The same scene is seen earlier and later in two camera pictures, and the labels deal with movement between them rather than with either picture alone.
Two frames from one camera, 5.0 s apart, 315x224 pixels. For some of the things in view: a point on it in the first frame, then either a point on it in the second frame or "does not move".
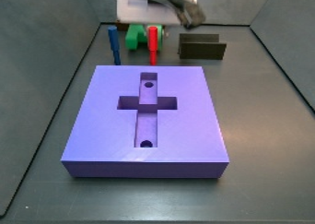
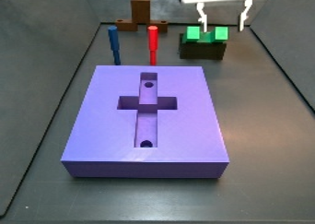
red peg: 152,42 does not move
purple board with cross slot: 147,126 does not move
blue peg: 114,34 does not move
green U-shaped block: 135,35 to 195,35
